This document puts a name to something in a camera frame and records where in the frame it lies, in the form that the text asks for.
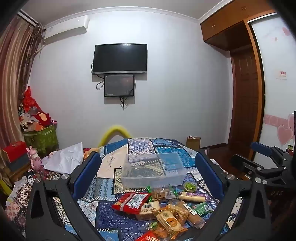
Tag round biscuit packet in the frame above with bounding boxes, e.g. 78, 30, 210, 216
156, 210, 188, 233

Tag striped brown curtain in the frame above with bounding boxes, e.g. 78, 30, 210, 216
0, 14, 45, 151

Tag wooden overhead cabinet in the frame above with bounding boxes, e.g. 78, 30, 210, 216
200, 0, 277, 52

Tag brown bar packet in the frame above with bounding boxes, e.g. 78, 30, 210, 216
185, 214, 205, 229

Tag green jelly cup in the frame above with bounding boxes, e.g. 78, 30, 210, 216
183, 181, 198, 192

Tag white pillow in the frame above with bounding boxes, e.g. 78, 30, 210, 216
43, 142, 84, 174

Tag pink plush toy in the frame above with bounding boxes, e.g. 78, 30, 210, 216
26, 146, 47, 172

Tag clear plastic container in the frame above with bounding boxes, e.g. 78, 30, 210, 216
121, 152, 186, 189

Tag clear nut packet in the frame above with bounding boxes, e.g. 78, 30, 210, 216
170, 201, 193, 226

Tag black wall television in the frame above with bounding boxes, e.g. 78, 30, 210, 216
92, 43, 148, 75

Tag small cardboard box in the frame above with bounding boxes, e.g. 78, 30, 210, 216
186, 136, 201, 151

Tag brown wooden door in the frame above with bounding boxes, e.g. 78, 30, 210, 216
228, 49, 260, 154

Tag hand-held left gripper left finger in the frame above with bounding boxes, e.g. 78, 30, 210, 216
25, 151, 102, 241

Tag white air conditioner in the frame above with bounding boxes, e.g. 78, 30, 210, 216
43, 15, 90, 44

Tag pink heart sticker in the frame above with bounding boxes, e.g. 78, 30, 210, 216
277, 124, 295, 146

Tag green bag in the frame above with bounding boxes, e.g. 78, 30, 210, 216
23, 125, 59, 158

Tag tan barcode snack packet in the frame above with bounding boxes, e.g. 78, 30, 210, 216
135, 201, 162, 221

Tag pile of red clutter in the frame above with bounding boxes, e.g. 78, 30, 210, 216
19, 86, 57, 133

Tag white stick snack packet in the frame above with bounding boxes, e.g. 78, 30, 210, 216
178, 191, 210, 202

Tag green snack sachet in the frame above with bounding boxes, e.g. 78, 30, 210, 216
190, 202, 214, 217

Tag large red beige packet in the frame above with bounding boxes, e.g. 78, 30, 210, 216
135, 232, 163, 241

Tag orange noodle ball packet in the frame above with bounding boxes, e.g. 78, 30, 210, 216
146, 222, 173, 240

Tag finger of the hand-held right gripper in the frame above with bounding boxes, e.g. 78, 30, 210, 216
231, 154, 289, 184
250, 142, 288, 164

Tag red gift box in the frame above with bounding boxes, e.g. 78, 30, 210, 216
2, 141, 28, 163

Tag small black wall monitor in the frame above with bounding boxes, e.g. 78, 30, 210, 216
104, 74, 135, 97

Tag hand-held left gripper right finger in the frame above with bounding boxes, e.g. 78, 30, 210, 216
195, 151, 271, 241

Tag clear chips packet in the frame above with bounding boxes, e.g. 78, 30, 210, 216
147, 185, 179, 202

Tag white sliding wardrobe door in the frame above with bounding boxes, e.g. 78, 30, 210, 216
251, 11, 296, 163

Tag white paper notice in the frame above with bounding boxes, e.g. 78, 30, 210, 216
273, 69, 288, 80

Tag red snack packet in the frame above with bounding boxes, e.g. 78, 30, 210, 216
112, 192, 151, 214

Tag grey box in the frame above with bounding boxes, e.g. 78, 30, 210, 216
6, 154, 31, 171

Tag yellow foam tube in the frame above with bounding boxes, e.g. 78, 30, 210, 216
98, 125, 131, 148

